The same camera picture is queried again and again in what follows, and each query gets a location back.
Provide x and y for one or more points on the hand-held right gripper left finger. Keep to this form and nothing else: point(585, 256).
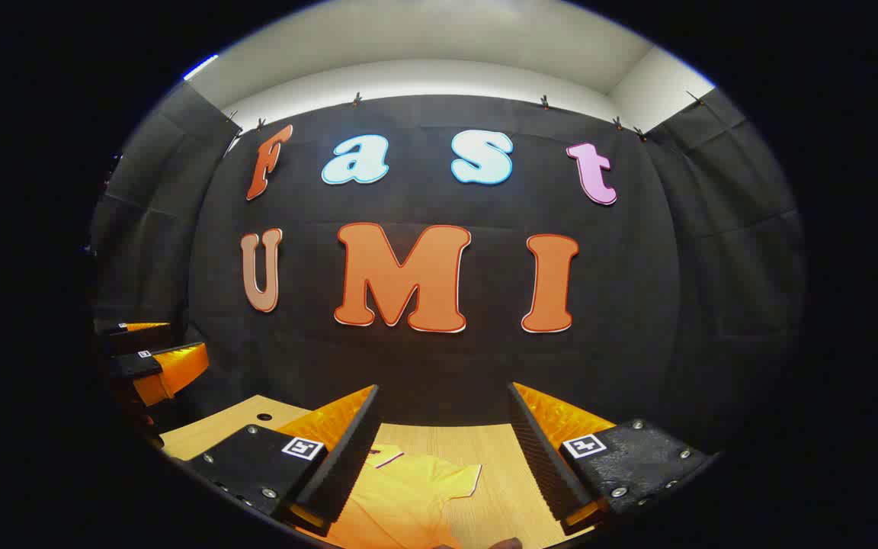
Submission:
point(347, 450)

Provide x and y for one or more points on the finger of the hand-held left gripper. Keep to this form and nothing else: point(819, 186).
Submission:
point(138, 339)
point(134, 364)

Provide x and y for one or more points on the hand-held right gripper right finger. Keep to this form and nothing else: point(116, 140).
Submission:
point(542, 450)

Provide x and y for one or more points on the orange T-shirt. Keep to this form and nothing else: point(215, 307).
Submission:
point(408, 503)

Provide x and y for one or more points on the black backdrop cloth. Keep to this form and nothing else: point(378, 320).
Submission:
point(447, 366)

